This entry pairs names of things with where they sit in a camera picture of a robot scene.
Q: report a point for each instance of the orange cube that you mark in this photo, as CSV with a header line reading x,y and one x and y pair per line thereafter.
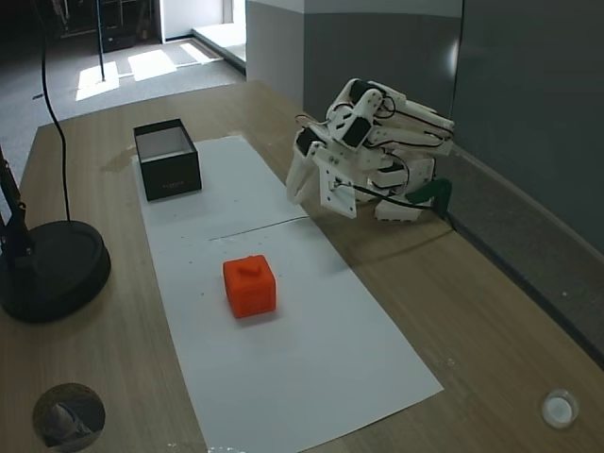
x,y
250,288

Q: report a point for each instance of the dark brown open box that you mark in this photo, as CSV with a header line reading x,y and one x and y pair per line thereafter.
x,y
172,177

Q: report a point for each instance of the white paper sheet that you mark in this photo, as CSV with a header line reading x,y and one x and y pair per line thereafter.
x,y
283,354
236,189

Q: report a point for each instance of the green table clamp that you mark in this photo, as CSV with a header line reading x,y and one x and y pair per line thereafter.
x,y
434,189

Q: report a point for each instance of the black background case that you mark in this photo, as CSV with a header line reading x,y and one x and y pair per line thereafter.
x,y
118,43

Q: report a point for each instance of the thin dark background pole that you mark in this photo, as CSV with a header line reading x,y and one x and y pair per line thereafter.
x,y
100,47

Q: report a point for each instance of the black round-base stand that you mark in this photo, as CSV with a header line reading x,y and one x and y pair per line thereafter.
x,y
56,273

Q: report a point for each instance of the small white round cap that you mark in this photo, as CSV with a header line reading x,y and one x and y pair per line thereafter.
x,y
559,409

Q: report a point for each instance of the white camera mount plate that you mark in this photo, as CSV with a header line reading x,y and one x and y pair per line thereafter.
x,y
340,203

